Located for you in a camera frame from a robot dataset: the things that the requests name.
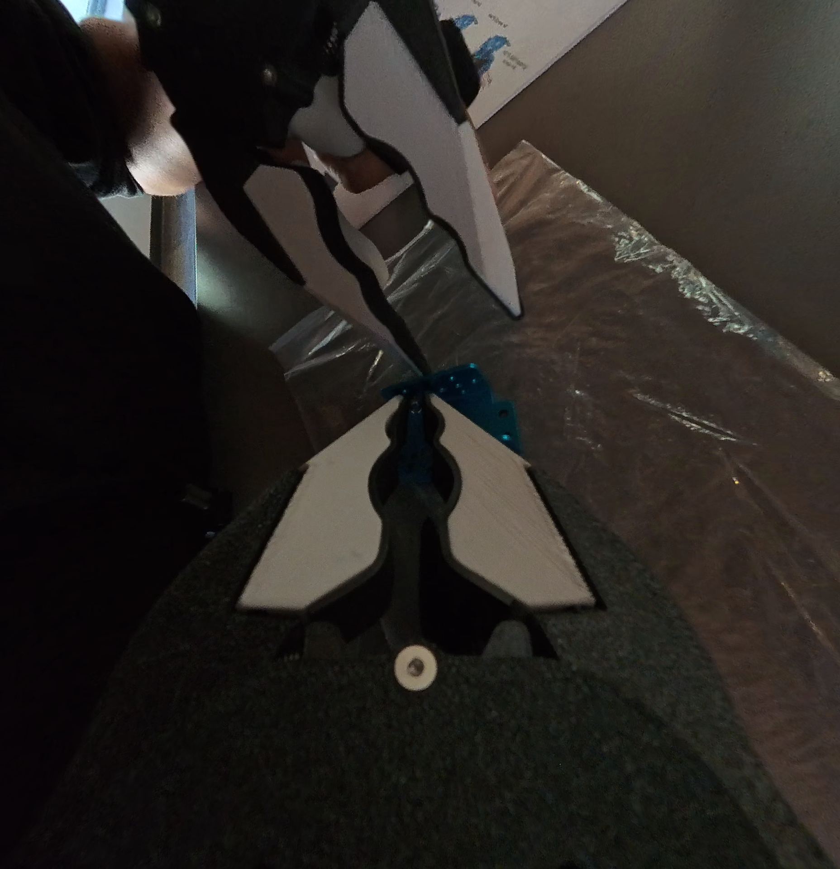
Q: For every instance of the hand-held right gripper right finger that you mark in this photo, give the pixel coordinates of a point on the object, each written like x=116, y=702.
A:
x=522, y=536

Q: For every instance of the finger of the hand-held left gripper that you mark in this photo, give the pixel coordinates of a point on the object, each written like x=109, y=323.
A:
x=420, y=122
x=291, y=224

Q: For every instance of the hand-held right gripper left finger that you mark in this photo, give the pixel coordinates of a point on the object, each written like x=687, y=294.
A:
x=311, y=536

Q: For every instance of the blue perforated metal bracket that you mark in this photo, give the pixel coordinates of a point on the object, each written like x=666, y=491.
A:
x=461, y=390

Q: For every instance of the grey desk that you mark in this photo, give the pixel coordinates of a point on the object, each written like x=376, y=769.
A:
x=732, y=170

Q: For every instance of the person's left hand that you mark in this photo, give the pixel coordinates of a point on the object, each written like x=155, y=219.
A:
x=366, y=173

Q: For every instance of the clear plastic bag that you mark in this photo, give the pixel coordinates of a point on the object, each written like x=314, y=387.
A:
x=630, y=441

